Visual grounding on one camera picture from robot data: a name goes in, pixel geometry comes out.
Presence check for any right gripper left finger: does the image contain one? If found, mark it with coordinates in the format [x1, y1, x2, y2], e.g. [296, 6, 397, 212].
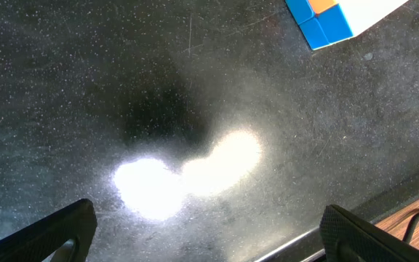
[0, 198, 98, 262]

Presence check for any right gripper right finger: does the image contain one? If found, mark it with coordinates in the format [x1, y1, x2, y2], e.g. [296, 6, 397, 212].
[319, 204, 419, 262]

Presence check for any many-coloured puzzle cube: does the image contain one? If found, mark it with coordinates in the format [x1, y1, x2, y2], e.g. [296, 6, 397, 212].
[284, 0, 411, 52]

